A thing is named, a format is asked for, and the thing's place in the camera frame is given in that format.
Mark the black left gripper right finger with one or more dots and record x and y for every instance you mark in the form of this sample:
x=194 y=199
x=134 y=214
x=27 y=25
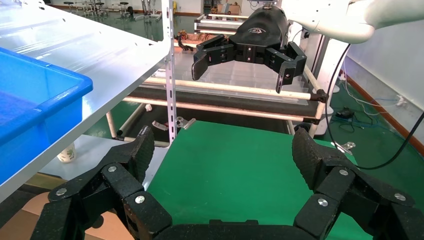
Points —
x=338 y=185

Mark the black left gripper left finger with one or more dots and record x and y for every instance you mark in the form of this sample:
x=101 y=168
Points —
x=109 y=192

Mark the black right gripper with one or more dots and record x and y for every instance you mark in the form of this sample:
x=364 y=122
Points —
x=261 y=33

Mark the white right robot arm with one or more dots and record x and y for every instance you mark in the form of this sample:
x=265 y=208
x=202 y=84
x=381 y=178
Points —
x=331 y=20

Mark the brown cardboard carton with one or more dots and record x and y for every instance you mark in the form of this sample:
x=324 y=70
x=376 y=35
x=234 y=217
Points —
x=233 y=8

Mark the open brown cardboard box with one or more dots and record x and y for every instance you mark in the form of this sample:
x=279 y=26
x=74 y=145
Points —
x=20 y=225

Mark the blue plastic tray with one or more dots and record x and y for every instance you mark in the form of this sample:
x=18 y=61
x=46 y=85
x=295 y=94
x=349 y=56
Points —
x=33 y=109

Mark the clear plastic panel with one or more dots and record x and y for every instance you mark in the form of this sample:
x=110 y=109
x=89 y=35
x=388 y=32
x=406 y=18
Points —
x=238 y=74

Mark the white pipe rack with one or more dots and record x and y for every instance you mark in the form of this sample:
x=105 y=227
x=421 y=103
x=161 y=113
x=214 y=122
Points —
x=232 y=87

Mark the silver spring clamp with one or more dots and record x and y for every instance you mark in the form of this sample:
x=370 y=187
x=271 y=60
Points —
x=185 y=122
x=344 y=147

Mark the white low platform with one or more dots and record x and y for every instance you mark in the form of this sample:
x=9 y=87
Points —
x=99 y=149

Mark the black power adapter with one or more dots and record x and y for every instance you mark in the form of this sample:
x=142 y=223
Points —
x=344 y=113

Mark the white red tag piece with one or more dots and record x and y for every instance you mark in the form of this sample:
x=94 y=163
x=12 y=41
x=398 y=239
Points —
x=159 y=125

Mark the white robot torso column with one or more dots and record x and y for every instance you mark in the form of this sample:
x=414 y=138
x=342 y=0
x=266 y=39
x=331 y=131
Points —
x=334 y=66

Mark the green table cloth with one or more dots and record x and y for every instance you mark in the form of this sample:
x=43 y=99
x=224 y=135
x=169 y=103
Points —
x=232 y=165

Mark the white metal shelf board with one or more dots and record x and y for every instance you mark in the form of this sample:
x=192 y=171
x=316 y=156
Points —
x=82 y=49

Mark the perforated steel shelf post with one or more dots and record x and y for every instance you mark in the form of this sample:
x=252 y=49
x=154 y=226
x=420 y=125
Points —
x=170 y=99

